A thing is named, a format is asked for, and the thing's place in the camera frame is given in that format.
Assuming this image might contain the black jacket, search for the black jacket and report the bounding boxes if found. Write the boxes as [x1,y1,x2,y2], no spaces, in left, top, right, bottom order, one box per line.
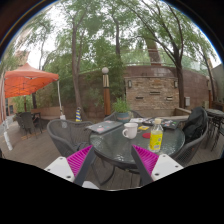
[182,106,208,145]

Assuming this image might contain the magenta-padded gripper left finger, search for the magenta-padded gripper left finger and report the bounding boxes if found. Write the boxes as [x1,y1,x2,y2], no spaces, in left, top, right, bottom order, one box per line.
[44,144,98,187]

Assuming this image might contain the clear bottle with yellow label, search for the clear bottle with yellow label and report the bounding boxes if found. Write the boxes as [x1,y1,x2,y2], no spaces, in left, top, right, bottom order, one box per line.
[148,118,164,154]

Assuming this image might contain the orange canopy tent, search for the orange canopy tent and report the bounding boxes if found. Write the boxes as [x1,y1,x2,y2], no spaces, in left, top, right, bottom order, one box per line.
[1,62,64,118]

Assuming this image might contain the green plant in blue pot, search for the green plant in blue pot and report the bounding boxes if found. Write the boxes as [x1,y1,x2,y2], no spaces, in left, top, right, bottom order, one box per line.
[112,96,132,123]

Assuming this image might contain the grey chair with jacket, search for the grey chair with jacket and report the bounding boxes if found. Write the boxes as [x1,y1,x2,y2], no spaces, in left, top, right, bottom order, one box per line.
[171,109,209,168]

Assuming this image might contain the white ceramic mug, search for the white ceramic mug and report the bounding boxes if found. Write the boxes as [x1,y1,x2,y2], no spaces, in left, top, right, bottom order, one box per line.
[121,122,139,140]

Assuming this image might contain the dark patio table and stools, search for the dark patio table and stools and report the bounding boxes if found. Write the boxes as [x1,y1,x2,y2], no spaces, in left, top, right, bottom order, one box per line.
[204,108,224,151]

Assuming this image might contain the white sticker sheet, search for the white sticker sheet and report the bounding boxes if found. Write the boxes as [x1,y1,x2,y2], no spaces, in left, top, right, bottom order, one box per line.
[129,117,144,124]

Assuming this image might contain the grey laptop with stickers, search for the grey laptop with stickers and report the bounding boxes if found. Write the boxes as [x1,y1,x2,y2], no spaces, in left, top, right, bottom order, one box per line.
[85,119,124,135]

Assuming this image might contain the blue and yellow striped cone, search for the blue and yellow striped cone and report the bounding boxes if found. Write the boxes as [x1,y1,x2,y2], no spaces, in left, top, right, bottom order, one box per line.
[74,106,83,123]

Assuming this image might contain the lamp post with white globe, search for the lamp post with white globe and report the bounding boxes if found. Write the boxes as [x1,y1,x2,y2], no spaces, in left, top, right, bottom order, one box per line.
[101,66,112,117]

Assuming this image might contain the group of dark patio chairs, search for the group of dark patio chairs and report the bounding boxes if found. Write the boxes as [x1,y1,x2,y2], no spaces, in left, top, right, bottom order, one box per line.
[14,111,44,138]

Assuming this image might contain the tall leaning tree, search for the tall leaning tree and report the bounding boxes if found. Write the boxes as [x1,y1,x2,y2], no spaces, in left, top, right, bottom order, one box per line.
[49,0,111,121]

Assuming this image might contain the black laptop with stickers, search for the black laptop with stickers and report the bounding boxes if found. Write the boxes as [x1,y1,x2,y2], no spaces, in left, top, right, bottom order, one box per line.
[151,118,181,131]

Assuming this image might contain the tall dark-trunk tree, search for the tall dark-trunk tree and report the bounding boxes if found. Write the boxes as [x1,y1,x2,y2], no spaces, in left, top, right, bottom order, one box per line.
[133,0,214,109]

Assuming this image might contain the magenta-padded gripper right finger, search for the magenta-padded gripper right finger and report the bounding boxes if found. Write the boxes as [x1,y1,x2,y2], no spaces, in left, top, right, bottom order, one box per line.
[130,144,184,187]

